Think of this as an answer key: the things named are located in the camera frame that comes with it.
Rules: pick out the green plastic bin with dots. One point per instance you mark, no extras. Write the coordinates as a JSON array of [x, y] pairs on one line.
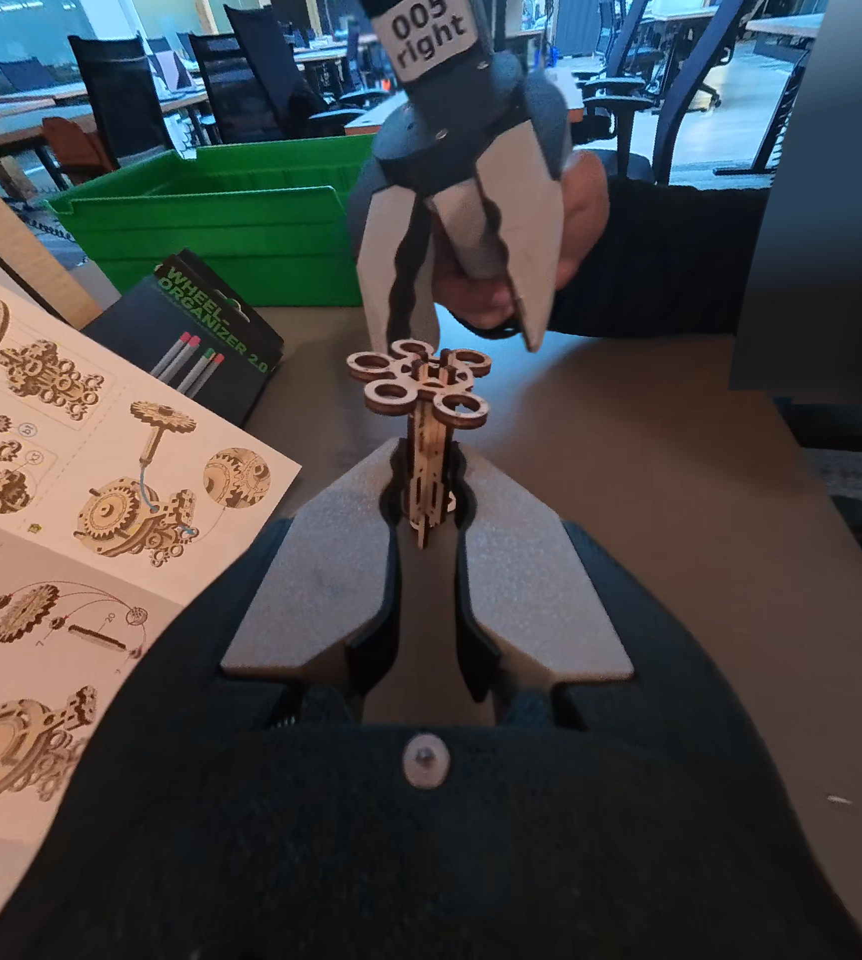
[[213, 225]]

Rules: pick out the long wooden desk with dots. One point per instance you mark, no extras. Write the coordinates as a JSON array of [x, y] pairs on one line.
[[18, 124]]

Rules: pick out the wooden flower-head model part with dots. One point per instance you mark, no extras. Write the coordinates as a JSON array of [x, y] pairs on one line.
[[425, 457]]

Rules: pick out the dark model kit box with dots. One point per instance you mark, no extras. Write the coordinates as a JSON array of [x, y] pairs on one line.
[[145, 330]]

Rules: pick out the person's right hand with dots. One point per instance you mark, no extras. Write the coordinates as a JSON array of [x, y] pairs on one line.
[[476, 298]]

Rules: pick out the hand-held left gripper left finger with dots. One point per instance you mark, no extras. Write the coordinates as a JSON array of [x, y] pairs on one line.
[[311, 585]]

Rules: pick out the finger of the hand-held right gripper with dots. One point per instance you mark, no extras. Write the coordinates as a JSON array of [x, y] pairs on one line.
[[378, 262], [528, 217]]

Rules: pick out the assembly instruction sheet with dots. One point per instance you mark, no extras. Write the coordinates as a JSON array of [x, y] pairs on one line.
[[63, 465]]

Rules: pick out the blue-framed office chair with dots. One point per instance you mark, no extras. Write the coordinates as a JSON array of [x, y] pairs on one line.
[[671, 82]]

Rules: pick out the light wooden board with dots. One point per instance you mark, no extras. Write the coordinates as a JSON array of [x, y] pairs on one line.
[[10, 240]]

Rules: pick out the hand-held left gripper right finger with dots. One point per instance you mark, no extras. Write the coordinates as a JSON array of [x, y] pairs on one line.
[[536, 585]]

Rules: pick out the black office chair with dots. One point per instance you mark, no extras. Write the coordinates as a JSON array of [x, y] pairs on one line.
[[281, 67], [119, 97], [228, 90]]

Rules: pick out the person's right forearm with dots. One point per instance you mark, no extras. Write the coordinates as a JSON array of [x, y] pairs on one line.
[[663, 262]]

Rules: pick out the grey chair armrest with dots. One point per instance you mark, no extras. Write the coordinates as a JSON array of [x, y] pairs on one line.
[[851, 427]]

